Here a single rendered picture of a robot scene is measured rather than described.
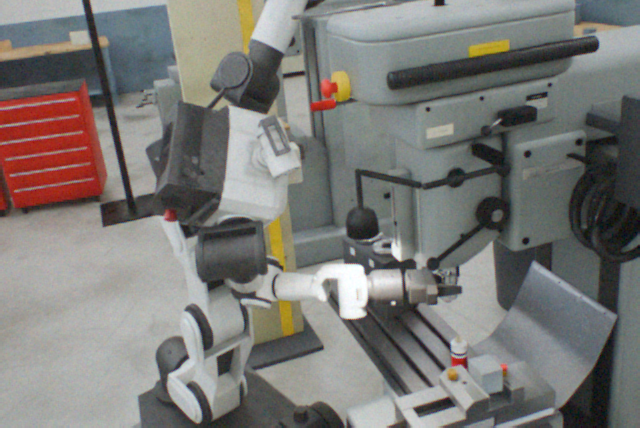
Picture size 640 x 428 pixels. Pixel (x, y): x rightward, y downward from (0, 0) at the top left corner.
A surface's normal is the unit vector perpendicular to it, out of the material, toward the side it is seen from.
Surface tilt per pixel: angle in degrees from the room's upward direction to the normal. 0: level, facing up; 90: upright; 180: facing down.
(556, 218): 90
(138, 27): 90
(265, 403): 0
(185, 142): 58
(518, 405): 90
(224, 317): 81
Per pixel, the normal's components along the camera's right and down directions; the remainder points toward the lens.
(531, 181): 0.34, 0.32
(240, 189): 0.48, -0.29
